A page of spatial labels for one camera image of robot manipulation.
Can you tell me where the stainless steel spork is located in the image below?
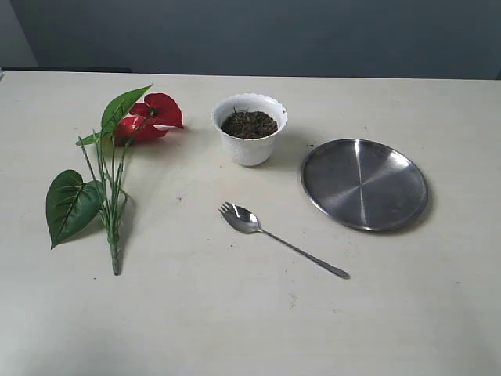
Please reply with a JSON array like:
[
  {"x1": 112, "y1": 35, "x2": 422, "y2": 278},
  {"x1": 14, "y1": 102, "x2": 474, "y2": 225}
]
[{"x1": 218, "y1": 201, "x2": 351, "y2": 280}]

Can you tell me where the dark brown potting soil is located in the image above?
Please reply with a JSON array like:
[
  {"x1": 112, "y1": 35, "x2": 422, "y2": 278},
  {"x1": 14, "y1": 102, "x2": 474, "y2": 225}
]
[{"x1": 221, "y1": 110, "x2": 278, "y2": 139}]

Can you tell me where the white plastic flower pot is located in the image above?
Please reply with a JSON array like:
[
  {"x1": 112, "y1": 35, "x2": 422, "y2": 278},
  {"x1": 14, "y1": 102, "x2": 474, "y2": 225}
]
[{"x1": 211, "y1": 93, "x2": 288, "y2": 167}]

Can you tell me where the artificial red anthurium plant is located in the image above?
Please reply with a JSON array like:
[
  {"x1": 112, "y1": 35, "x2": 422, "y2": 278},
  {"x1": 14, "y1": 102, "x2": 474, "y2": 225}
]
[{"x1": 45, "y1": 86, "x2": 184, "y2": 276}]

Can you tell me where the round stainless steel plate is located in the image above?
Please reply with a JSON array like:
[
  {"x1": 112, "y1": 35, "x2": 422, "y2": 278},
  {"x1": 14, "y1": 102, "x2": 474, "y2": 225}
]
[{"x1": 301, "y1": 139, "x2": 429, "y2": 232}]

